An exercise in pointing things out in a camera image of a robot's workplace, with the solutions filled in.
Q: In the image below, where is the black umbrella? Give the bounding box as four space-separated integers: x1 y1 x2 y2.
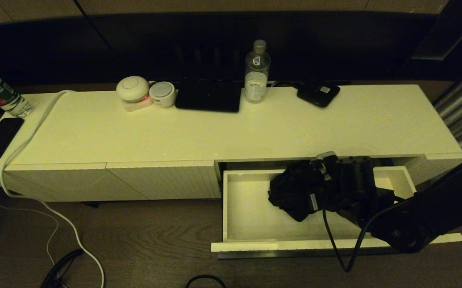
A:
268 160 335 222

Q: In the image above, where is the white drawer with black handle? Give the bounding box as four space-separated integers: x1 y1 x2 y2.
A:
211 159 462 260

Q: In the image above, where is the white low cabinet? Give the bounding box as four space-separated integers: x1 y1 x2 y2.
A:
0 84 462 202

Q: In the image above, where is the small black labelled box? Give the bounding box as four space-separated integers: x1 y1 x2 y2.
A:
297 82 341 108

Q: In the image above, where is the clear bottle with grey cap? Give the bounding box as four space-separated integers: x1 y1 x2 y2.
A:
244 40 272 104

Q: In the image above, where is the black flat rectangular device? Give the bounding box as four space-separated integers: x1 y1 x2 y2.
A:
175 78 242 113

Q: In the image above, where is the small white round speaker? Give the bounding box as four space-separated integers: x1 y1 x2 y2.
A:
149 82 176 108

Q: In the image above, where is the white base with pink light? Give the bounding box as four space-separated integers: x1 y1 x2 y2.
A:
122 95 154 112

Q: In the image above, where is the large white dome device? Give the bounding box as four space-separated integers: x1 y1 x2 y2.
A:
116 76 150 102

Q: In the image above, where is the black smartphone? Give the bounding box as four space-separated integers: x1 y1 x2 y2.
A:
0 117 25 161

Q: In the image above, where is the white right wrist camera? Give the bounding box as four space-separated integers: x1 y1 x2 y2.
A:
314 151 339 162

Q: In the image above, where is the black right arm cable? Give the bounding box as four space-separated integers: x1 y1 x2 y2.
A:
322 196 407 273

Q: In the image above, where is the black floor cable loop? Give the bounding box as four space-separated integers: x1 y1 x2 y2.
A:
185 275 227 288

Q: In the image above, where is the black coiled cable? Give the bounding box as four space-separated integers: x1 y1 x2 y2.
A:
40 249 84 288

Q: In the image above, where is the thin white charging cable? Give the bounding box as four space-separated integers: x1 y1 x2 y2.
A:
0 159 60 266

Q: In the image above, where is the thick white power cable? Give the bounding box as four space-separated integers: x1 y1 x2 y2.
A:
0 90 106 288

